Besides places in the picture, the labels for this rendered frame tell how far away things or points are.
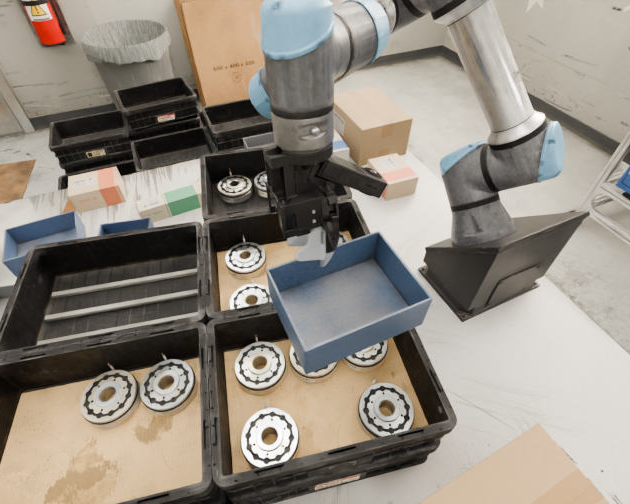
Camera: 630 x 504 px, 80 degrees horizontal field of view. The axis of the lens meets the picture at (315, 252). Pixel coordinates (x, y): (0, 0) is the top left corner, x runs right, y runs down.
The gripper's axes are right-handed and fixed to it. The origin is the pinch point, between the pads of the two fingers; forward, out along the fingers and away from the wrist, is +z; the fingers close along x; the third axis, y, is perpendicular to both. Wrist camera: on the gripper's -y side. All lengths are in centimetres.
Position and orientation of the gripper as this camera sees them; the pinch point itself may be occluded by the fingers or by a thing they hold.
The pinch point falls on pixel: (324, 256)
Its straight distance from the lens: 61.2
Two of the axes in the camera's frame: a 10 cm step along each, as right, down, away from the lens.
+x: 3.7, 5.9, -7.1
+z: 0.5, 7.6, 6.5
